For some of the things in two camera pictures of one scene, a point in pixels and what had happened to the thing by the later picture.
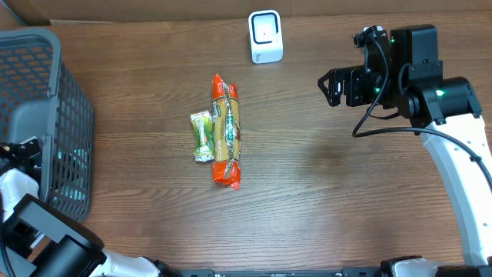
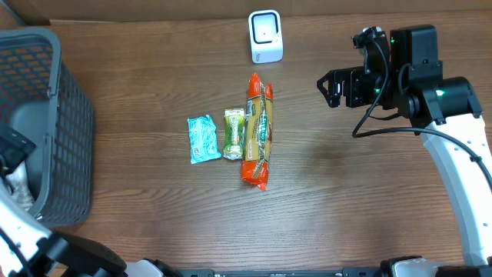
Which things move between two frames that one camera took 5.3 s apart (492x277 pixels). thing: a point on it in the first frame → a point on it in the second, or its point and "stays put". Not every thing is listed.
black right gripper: [336, 78] stays put
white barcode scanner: [267, 42] stays put
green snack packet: [203, 124] → [234, 120]
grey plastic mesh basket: [39, 98] stays put
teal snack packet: [69, 179] → [203, 143]
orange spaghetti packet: [226, 118] → [259, 141]
